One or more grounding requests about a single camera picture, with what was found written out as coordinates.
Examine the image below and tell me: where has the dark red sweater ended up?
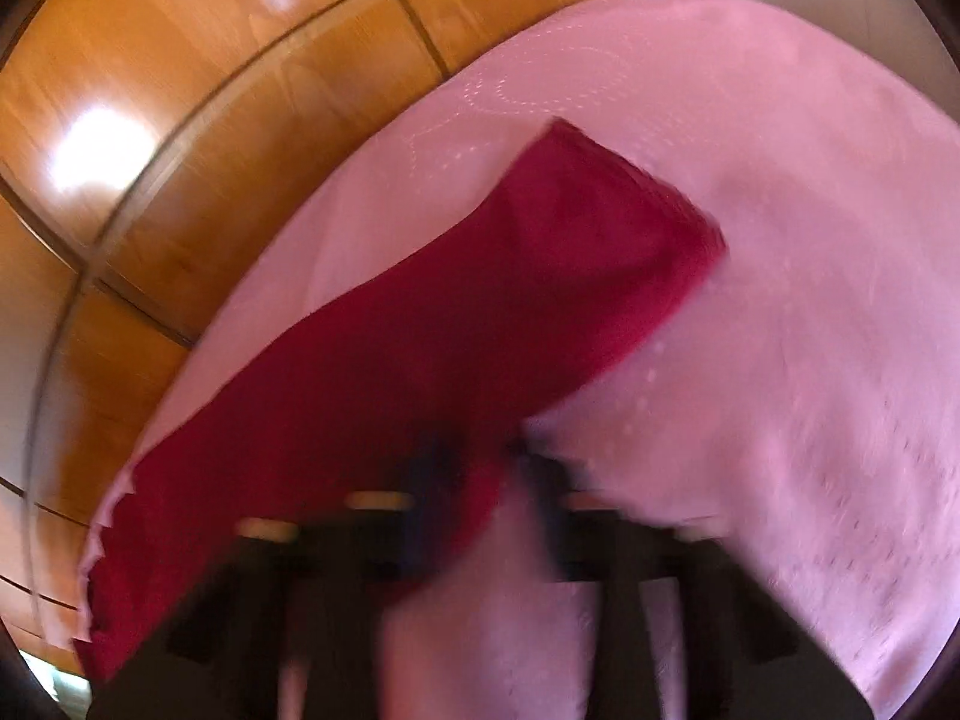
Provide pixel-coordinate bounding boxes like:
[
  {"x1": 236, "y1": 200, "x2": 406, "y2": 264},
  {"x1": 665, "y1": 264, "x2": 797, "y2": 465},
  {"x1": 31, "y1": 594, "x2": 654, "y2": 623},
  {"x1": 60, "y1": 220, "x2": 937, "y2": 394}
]
[{"x1": 76, "y1": 121, "x2": 726, "y2": 683}]

